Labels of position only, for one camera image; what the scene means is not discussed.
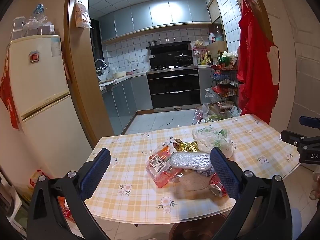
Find red snack packet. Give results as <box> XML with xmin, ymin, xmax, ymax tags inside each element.
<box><xmin>146</xmin><ymin>141</ymin><xmax>185</xmax><ymax>189</ymax></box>

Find yellow checked tablecloth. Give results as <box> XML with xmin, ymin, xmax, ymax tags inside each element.
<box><xmin>84</xmin><ymin>114</ymin><xmax>302</xmax><ymax>224</ymax></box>

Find white fridge sticker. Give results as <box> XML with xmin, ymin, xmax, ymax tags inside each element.
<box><xmin>51</xmin><ymin>39</ymin><xmax>62</xmax><ymax>57</ymax></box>

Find gas stove top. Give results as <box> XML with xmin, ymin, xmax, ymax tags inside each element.
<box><xmin>147</xmin><ymin>65</ymin><xmax>198</xmax><ymax>72</ymax></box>

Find dark kitchen window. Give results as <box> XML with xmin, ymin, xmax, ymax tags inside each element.
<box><xmin>90</xmin><ymin>17</ymin><xmax>104</xmax><ymax>68</ymax></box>

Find white green plastic bag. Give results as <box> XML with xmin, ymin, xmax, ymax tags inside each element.
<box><xmin>191</xmin><ymin>126</ymin><xmax>234</xmax><ymax>158</ymax></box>

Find shelf of seasoning bottles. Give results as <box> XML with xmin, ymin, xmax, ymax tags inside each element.
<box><xmin>191</xmin><ymin>40</ymin><xmax>213</xmax><ymax>65</ymax></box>

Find grey upper kitchen cabinets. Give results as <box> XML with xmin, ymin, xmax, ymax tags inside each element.
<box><xmin>97</xmin><ymin>0</ymin><xmax>213</xmax><ymax>43</ymax></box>

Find black wok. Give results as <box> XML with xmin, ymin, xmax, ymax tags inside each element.
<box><xmin>174</xmin><ymin>53</ymin><xmax>193</xmax><ymax>64</ymax></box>

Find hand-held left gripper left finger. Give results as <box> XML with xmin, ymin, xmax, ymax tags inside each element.
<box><xmin>26</xmin><ymin>148</ymin><xmax>112</xmax><ymax>240</ymax></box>

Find kitchen counter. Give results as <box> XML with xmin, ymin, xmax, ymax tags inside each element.
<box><xmin>99</xmin><ymin>71</ymin><xmax>148</xmax><ymax>92</ymax></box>

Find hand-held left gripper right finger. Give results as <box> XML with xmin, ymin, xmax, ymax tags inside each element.
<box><xmin>209</xmin><ymin>147</ymin><xmax>293</xmax><ymax>240</ymax></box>

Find black built-in oven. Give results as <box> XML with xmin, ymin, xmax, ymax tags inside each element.
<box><xmin>146</xmin><ymin>69</ymin><xmax>202</xmax><ymax>113</ymax></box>

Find wooden door frame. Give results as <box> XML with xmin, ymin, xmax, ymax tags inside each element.
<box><xmin>62</xmin><ymin>0</ymin><xmax>300</xmax><ymax>145</ymax></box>

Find person's right hand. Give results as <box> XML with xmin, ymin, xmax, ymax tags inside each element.
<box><xmin>309</xmin><ymin>166</ymin><xmax>320</xmax><ymax>201</ymax></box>

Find black range hood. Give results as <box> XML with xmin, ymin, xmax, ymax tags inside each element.
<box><xmin>146</xmin><ymin>41</ymin><xmax>194</xmax><ymax>69</ymax></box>

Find cream two-door refrigerator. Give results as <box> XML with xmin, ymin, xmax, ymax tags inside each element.
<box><xmin>0</xmin><ymin>34</ymin><xmax>94</xmax><ymax>188</ymax></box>

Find plastic bags of groceries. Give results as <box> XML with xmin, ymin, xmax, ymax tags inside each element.
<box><xmin>191</xmin><ymin>87</ymin><xmax>240</xmax><ymax>125</ymax></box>

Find yellow red floor bag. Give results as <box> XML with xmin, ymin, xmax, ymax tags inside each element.
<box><xmin>24</xmin><ymin>169</ymin><xmax>50</xmax><ymax>203</ymax></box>

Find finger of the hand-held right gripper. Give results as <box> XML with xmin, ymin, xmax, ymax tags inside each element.
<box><xmin>280</xmin><ymin>129</ymin><xmax>308</xmax><ymax>153</ymax></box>
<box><xmin>299</xmin><ymin>116</ymin><xmax>320</xmax><ymax>131</ymax></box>

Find red hanging banner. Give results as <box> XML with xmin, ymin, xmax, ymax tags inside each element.
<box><xmin>0</xmin><ymin>49</ymin><xmax>20</xmax><ymax>130</ymax></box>

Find white hanging paper bag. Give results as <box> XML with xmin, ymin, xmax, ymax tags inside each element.
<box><xmin>75</xmin><ymin>0</ymin><xmax>94</xmax><ymax>29</ymax></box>

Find crumpled clear plastic bag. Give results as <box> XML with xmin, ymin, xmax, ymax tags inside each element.
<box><xmin>25</xmin><ymin>4</ymin><xmax>55</xmax><ymax>36</ymax></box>

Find silver glitter pad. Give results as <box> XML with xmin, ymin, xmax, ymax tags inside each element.
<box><xmin>169</xmin><ymin>151</ymin><xmax>212</xmax><ymax>172</ymax></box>

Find black wire storage rack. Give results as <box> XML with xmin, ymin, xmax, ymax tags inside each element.
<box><xmin>209</xmin><ymin>56</ymin><xmax>240</xmax><ymax>115</ymax></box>

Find chrome kitchen faucet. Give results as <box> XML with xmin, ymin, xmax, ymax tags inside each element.
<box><xmin>94</xmin><ymin>59</ymin><xmax>108</xmax><ymax>77</ymax></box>

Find narrow grey cabinet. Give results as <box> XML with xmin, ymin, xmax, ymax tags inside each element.
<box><xmin>199</xmin><ymin>67</ymin><xmax>215</xmax><ymax>105</ymax></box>

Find grey lower kitchen cabinets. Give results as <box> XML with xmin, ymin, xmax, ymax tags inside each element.
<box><xmin>101</xmin><ymin>75</ymin><xmax>154</xmax><ymax>135</ymax></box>

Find red hanging garment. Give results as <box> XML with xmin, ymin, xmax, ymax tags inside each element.
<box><xmin>236</xmin><ymin>0</ymin><xmax>280</xmax><ymax>125</ymax></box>

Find gold foil wrapper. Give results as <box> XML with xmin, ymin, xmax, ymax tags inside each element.
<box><xmin>172</xmin><ymin>140</ymin><xmax>199</xmax><ymax>153</ymax></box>

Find brown round bin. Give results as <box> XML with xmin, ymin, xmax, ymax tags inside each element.
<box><xmin>169</xmin><ymin>214</ymin><xmax>234</xmax><ymax>240</ymax></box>

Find clear plastic containers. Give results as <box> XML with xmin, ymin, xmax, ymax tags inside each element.
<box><xmin>10</xmin><ymin>17</ymin><xmax>28</xmax><ymax>40</ymax></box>

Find grey kitchen cabinets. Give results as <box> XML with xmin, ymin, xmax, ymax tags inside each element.
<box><xmin>101</xmin><ymin>75</ymin><xmax>154</xmax><ymax>135</ymax></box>
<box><xmin>97</xmin><ymin>0</ymin><xmax>213</xmax><ymax>43</ymax></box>

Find red drink can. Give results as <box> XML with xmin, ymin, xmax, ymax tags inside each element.
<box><xmin>207</xmin><ymin>172</ymin><xmax>229</xmax><ymax>197</ymax></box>

